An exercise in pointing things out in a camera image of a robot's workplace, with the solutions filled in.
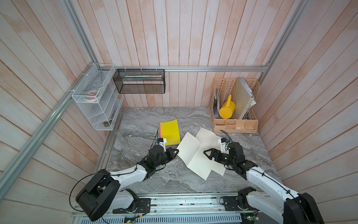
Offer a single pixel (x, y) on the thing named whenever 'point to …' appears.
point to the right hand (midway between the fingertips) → (208, 152)
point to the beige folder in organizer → (244, 100)
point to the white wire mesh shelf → (103, 113)
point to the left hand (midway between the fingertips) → (179, 152)
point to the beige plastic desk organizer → (249, 123)
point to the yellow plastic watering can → (227, 109)
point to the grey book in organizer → (216, 105)
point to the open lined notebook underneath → (208, 139)
